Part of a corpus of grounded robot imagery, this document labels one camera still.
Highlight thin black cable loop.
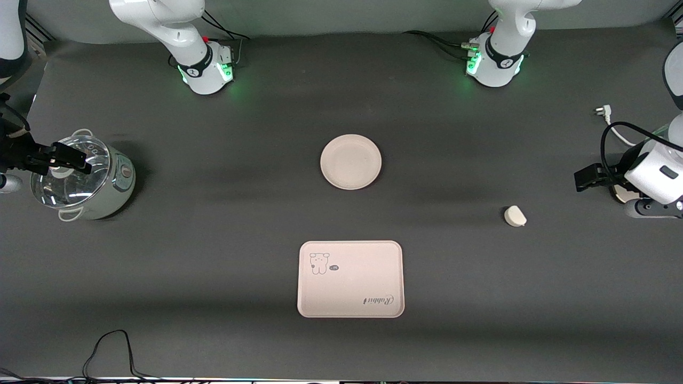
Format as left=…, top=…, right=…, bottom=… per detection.
left=0, top=330, right=177, bottom=382

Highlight round cream plate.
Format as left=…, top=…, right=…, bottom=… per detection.
left=320, top=134, right=383, bottom=190

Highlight cream rectangular rabbit tray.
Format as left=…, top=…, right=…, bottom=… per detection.
left=297, top=241, right=405, bottom=318

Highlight black arm base cables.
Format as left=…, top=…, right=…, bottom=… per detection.
left=403, top=11, right=499, bottom=62
left=200, top=10, right=250, bottom=41

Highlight white power cable with plug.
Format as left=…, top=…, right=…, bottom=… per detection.
left=594, top=106, right=638, bottom=147

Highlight black right arm base cables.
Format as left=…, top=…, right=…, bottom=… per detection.
left=200, top=10, right=250, bottom=41

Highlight cream appliance with dark trim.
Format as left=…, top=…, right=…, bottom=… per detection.
left=611, top=183, right=641, bottom=204

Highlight white steamed bun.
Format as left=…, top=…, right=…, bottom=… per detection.
left=504, top=205, right=528, bottom=228

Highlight pale green electric pot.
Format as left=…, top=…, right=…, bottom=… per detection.
left=30, top=128, right=137, bottom=222

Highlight black left arm base cables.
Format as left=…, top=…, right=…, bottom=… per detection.
left=403, top=11, right=499, bottom=62

